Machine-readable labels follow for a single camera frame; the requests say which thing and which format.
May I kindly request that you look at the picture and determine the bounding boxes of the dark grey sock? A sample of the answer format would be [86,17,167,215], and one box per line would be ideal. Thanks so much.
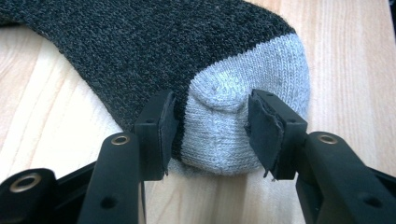
[0,0,312,177]

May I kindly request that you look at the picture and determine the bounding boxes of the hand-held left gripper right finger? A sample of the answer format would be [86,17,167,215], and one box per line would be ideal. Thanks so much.
[244,89,309,182]

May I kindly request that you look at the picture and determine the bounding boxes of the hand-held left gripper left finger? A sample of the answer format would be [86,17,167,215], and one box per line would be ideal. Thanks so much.
[134,90,179,182]

